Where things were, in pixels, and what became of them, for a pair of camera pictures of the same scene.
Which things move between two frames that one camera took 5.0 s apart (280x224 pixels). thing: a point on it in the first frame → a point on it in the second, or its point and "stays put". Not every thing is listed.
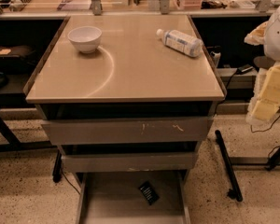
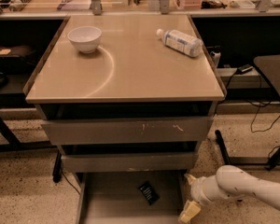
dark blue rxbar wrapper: x=148 y=191 stays put
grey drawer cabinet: x=130 y=98 stays put
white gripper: x=278 y=38 → x=198 y=189
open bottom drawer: x=115 y=197 stays put
